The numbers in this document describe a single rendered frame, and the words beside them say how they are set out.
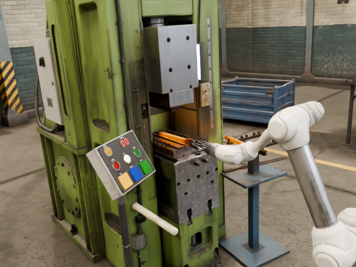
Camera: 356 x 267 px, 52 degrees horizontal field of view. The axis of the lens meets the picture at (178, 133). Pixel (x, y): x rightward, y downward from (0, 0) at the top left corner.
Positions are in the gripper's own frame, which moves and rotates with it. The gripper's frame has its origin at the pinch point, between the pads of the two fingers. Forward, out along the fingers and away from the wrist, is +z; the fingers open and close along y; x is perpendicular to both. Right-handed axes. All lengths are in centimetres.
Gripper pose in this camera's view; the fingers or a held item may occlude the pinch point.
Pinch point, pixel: (192, 142)
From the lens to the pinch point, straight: 242.8
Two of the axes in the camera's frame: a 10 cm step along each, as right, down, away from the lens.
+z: -6.2, -2.0, 7.6
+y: 7.8, -2.3, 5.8
